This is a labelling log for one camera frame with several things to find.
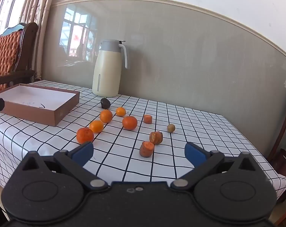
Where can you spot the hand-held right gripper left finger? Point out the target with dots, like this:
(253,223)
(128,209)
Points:
(82,153)

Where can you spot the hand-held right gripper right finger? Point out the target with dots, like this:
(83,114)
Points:
(195,154)

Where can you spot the small brown round fruit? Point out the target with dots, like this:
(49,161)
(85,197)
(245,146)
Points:
(171,128)

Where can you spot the brown cardboard box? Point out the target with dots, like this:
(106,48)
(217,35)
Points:
(34,97)

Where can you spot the carrot piece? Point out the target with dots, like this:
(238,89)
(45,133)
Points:
(156,137)
(146,149)
(147,119)

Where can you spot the dark avocado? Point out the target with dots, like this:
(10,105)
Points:
(105,103)

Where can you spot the small orange mandarin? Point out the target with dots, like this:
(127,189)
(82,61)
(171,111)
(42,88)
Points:
(120,111)

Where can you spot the black checked white tablecloth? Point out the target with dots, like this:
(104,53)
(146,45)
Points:
(204,127)

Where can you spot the orange woven back cushion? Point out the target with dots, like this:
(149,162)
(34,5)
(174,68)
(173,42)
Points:
(6,52)

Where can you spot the wooden chair orange cushion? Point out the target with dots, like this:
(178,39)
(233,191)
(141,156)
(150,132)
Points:
(29,52)

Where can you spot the cream thermos jug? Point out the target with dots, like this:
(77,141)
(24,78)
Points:
(105,75)

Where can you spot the dark wooden chair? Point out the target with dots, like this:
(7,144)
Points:
(281,156)

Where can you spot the beige patterned curtain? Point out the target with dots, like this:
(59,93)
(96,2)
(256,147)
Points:
(41,16)

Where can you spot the window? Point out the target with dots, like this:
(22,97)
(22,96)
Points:
(8,2)

